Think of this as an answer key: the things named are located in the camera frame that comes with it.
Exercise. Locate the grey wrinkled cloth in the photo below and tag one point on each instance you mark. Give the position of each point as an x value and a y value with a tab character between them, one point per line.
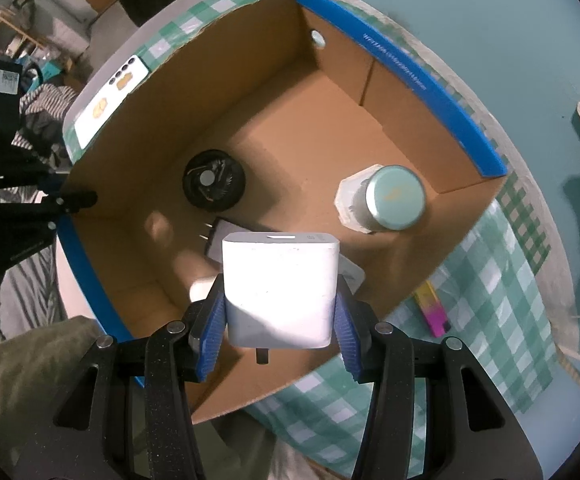
25	300

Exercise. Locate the striped cloth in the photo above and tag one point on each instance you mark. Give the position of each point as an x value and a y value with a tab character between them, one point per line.
45	105

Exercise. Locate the white wall charger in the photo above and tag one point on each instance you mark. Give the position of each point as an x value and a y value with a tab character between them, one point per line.
280	290
351	275

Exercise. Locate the white earbuds case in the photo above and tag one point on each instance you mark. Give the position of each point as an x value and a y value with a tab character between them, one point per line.
201	291

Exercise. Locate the black power adapter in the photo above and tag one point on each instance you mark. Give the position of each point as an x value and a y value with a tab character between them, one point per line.
216	246

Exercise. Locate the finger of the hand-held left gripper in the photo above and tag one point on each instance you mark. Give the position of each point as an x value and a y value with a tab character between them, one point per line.
35	177
70	201

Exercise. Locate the blue rimmed cardboard box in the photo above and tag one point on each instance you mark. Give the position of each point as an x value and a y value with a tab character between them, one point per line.
295	135

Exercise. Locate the white smartphone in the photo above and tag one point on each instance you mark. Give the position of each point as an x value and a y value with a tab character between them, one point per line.
105	105

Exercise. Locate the teal round tin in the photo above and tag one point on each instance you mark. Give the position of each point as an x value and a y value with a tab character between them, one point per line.
395	197

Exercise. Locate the teal checkered plastic sheet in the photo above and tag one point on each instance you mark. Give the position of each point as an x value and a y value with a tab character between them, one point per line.
495	340

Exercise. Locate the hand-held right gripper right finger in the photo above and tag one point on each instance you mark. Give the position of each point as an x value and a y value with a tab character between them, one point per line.
347	335

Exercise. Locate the iridescent rainbow lighter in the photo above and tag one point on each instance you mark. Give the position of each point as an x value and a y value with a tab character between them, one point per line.
432	310

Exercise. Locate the person's olive trousers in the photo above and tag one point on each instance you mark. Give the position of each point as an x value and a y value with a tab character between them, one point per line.
15	370

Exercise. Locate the black round fan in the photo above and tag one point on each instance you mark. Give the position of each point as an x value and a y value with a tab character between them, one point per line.
214	178

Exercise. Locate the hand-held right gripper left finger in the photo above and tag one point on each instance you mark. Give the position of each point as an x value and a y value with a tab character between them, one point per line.
210	330

